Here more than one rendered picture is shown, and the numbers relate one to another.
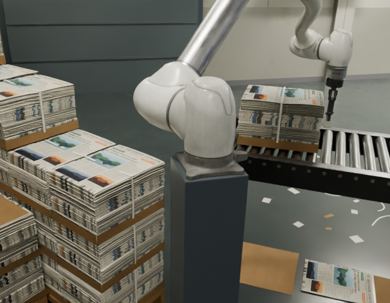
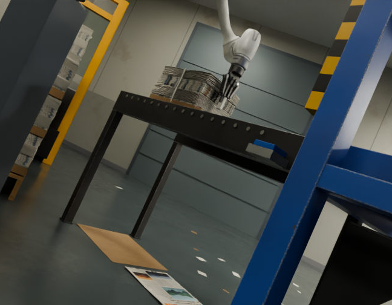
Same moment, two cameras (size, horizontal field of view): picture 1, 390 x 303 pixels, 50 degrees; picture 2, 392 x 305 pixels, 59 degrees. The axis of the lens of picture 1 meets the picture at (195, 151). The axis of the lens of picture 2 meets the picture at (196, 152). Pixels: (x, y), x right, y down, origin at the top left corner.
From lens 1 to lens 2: 1.83 m
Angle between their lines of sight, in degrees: 39
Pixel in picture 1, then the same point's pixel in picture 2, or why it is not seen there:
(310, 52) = (228, 48)
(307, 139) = (190, 100)
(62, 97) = (75, 44)
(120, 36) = (215, 169)
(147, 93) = not seen: outside the picture
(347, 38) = (251, 32)
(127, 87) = (202, 207)
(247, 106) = (166, 71)
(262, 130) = (166, 90)
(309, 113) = (199, 78)
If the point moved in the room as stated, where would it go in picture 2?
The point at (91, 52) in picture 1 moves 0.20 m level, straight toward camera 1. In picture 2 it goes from (190, 170) to (187, 169)
